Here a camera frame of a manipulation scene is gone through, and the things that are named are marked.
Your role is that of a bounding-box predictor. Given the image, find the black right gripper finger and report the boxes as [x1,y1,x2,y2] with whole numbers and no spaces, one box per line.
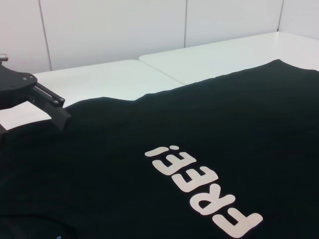
[0,123,10,150]
[29,82,72,131]

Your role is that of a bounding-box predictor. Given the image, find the black shirt with FREE print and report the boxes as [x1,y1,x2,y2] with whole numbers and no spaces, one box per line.
[0,58,319,239]

